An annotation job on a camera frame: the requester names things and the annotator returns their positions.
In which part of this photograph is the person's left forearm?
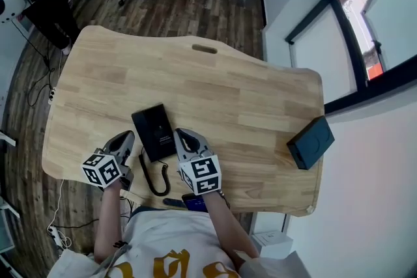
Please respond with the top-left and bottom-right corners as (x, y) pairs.
(93, 183), (128, 265)

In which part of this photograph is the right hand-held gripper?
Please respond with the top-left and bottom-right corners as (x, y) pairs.
(173, 128), (223, 197)

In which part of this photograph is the white floor cable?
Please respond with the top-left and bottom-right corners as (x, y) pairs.
(48, 178), (66, 229)

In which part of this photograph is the black telephone base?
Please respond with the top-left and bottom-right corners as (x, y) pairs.
(131, 103), (177, 163)

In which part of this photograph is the dark bead bracelet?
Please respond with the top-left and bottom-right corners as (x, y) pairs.
(218, 190), (231, 210)

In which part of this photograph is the black square box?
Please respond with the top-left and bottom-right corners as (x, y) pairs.
(286, 115), (336, 171)

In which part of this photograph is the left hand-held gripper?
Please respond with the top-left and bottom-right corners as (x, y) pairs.
(81, 130), (136, 192)

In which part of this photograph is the person's right forearm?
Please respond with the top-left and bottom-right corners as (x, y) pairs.
(202, 190), (261, 272)

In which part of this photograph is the black floor cable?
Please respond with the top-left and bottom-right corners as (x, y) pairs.
(12, 19), (57, 107)

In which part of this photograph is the long white power strip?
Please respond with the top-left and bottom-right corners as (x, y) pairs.
(46, 225), (72, 255)

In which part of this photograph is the white cardboard box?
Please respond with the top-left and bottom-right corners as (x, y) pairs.
(251, 230), (295, 260)

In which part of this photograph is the white shirt with gold print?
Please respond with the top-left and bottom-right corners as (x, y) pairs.
(47, 206), (313, 278)

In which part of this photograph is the black coiled telephone cord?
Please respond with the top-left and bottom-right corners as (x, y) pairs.
(138, 146), (171, 197)

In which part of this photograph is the black window frame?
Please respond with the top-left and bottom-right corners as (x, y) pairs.
(284, 0), (417, 115)

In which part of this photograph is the smartphone with blue screen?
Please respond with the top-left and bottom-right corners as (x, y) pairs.
(181, 193), (210, 213)

